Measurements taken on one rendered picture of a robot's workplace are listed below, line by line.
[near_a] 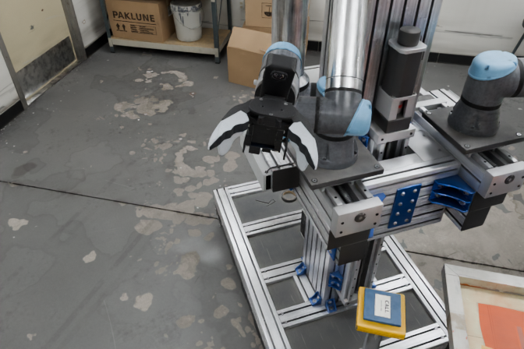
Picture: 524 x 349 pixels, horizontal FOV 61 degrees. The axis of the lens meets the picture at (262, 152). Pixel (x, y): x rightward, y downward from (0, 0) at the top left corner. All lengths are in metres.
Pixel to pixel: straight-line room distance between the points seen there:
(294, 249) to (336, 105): 1.59
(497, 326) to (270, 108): 0.96
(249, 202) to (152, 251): 0.63
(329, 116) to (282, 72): 0.24
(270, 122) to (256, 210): 1.93
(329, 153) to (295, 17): 0.39
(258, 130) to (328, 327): 1.57
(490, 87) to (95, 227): 2.33
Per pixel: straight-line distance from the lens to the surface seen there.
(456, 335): 1.32
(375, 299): 1.34
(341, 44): 0.92
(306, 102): 0.89
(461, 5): 4.76
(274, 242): 2.43
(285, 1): 1.05
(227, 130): 0.63
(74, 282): 2.73
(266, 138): 0.70
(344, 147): 1.23
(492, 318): 1.44
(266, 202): 2.63
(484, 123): 1.49
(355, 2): 0.95
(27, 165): 3.65
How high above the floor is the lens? 2.05
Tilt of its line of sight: 38 degrees down
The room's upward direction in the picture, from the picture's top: straight up
